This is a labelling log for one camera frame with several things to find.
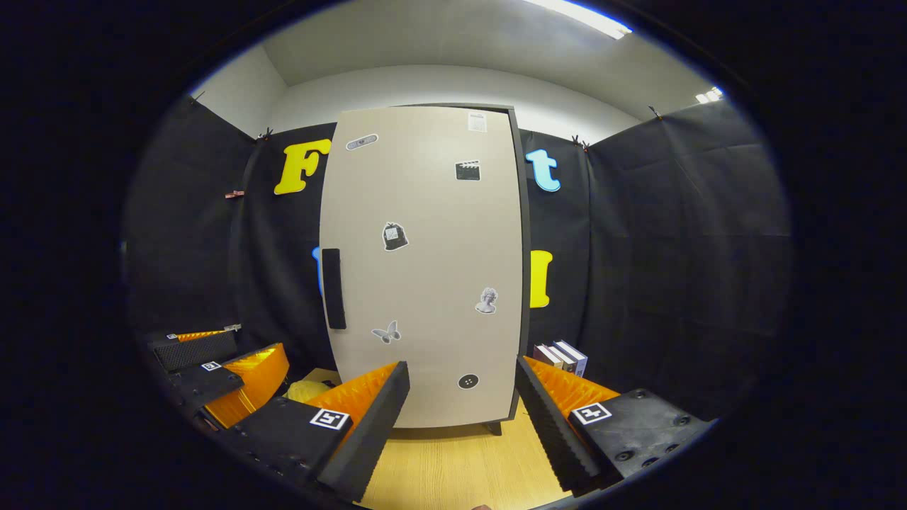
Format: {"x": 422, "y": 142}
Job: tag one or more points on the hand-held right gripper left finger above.
{"x": 368, "y": 432}

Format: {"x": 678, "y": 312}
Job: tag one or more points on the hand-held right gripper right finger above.
{"x": 549, "y": 432}

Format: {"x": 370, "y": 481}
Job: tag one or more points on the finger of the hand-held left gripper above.
{"x": 195, "y": 352}
{"x": 209, "y": 382}

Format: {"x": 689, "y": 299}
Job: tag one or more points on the beige cabinet door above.
{"x": 425, "y": 283}

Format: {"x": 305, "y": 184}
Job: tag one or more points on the yellow soft toy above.
{"x": 306, "y": 392}

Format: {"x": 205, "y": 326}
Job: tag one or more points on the dark red book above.
{"x": 544, "y": 354}

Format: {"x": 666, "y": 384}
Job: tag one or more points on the black backdrop cloth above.
{"x": 673, "y": 248}

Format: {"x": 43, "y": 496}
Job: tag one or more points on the small ceiling light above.
{"x": 708, "y": 94}

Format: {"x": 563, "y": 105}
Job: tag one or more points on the long ceiling light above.
{"x": 581, "y": 18}

